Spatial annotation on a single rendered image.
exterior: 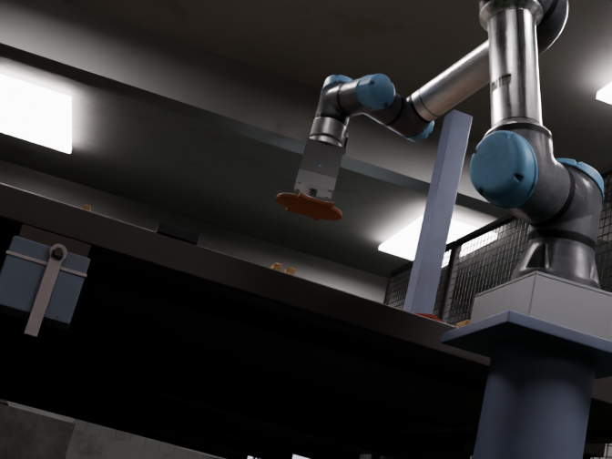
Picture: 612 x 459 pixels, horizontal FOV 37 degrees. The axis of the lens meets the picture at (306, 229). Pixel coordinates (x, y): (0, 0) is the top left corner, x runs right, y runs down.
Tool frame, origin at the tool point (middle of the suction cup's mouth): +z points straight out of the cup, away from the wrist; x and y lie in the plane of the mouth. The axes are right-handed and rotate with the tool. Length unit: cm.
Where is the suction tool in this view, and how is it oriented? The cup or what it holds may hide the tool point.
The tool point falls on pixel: (308, 210)
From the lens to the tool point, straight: 197.5
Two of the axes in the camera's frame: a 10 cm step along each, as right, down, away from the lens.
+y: -9.7, -2.5, -0.2
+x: 0.9, -2.8, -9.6
